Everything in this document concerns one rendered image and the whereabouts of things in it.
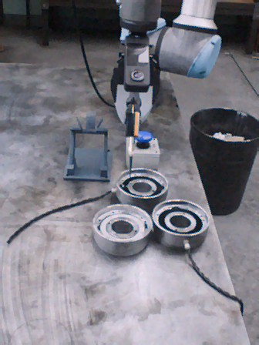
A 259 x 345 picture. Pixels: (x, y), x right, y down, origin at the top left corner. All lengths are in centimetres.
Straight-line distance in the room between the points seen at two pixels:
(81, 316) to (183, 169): 46
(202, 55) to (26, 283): 72
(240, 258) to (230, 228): 20
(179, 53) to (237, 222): 120
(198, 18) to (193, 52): 9
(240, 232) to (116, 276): 146
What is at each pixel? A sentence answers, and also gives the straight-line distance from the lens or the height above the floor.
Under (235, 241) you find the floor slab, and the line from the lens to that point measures 215.
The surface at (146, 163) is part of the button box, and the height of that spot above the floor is 82.
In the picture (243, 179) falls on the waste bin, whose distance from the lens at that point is 219.
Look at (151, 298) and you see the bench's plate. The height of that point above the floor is 80.
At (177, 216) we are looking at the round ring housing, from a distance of 88.
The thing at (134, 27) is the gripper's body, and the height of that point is 113.
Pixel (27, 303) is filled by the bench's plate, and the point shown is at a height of 80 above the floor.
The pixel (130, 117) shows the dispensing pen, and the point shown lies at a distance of 95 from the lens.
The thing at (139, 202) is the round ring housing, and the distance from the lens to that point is 90.
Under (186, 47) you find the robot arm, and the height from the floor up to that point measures 100.
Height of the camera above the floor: 136
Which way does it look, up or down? 33 degrees down
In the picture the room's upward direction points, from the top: 4 degrees clockwise
